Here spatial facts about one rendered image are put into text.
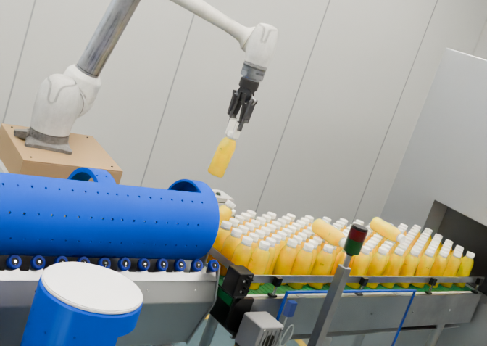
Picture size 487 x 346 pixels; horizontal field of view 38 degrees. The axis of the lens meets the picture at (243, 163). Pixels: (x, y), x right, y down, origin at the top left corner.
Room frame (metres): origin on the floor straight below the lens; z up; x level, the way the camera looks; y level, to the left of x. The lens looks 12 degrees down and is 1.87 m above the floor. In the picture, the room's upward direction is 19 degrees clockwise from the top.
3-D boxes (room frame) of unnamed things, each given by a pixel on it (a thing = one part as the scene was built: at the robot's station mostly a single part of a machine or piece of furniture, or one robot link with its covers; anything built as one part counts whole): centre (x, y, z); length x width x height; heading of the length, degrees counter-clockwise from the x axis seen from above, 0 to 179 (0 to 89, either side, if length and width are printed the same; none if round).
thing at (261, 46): (2.73, 0.08, 1.75); 0.13 x 0.11 x 0.16; 0
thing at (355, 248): (2.50, -0.47, 1.18); 0.06 x 0.06 x 0.05
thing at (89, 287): (1.80, 0.28, 1.03); 0.28 x 0.28 x 0.01
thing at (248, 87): (2.71, 0.08, 1.57); 0.08 x 0.07 x 0.09; 42
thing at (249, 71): (2.71, 0.08, 1.64); 0.09 x 0.09 x 0.06
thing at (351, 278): (2.95, -0.74, 0.96); 1.60 x 0.01 x 0.03; 132
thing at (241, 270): (2.39, -0.11, 0.95); 0.10 x 0.07 x 0.10; 42
